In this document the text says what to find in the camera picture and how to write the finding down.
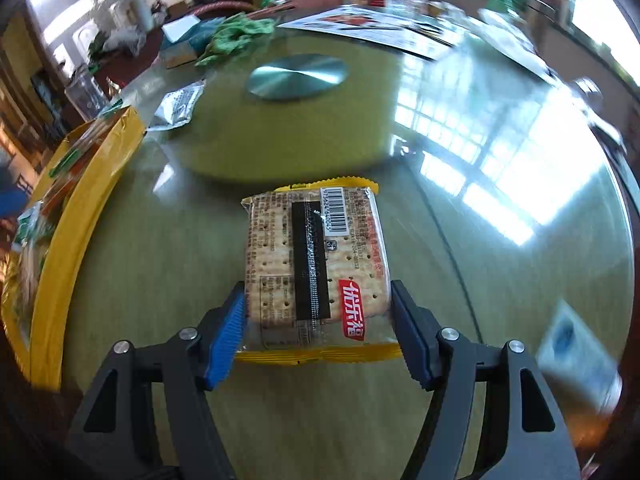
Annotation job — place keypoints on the pile of snack packets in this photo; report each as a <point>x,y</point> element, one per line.
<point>35,220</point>

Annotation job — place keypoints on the pink hoop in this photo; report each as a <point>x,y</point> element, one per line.
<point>220,6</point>

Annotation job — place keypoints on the silver metal disc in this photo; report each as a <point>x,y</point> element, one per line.
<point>297,77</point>

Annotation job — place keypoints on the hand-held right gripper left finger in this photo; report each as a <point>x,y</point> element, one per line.
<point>227,340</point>

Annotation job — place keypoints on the round green turntable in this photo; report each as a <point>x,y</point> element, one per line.
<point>300,135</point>

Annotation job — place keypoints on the white box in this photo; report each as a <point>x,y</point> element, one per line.
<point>180,27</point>

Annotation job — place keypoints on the yellow cracker packet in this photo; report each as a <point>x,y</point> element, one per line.
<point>270,260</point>

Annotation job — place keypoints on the green cloth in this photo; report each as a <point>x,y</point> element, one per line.
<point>235,35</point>

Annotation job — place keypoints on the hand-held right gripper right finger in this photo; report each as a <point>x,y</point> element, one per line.
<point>412,340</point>

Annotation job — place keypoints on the printed flyer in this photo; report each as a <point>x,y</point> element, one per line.
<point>380,30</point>

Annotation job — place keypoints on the yellow snack box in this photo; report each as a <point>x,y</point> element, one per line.
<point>65,260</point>

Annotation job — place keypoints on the clear plastic container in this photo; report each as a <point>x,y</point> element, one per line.
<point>85,95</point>

